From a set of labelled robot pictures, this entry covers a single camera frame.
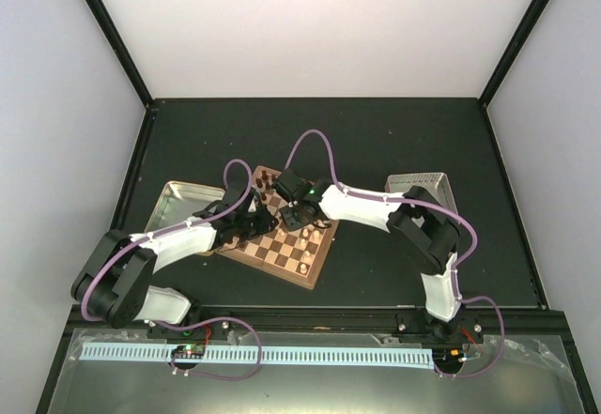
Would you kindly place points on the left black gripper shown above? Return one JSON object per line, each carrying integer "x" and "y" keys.
{"x": 266, "y": 225}

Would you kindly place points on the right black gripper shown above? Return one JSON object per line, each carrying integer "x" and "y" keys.
{"x": 291, "y": 222}

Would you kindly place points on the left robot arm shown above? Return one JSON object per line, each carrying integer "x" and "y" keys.
{"x": 115, "y": 285}

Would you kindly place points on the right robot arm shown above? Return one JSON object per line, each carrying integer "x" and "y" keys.
{"x": 428, "y": 233}

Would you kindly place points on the wooden chess board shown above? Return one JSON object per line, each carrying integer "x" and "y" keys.
{"x": 296, "y": 256}

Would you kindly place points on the left metal tray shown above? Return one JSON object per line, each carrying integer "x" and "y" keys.
{"x": 178, "y": 201}

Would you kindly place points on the metal tray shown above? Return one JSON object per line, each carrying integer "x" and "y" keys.
{"x": 432, "y": 187}
{"x": 178, "y": 201}

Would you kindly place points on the right metal tray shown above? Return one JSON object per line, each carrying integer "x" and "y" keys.
{"x": 432, "y": 187}

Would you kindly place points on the white slotted cable duct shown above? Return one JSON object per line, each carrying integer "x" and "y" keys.
{"x": 265, "y": 355}

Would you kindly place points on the black mounting rail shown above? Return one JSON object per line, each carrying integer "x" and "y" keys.
{"x": 410, "y": 325}

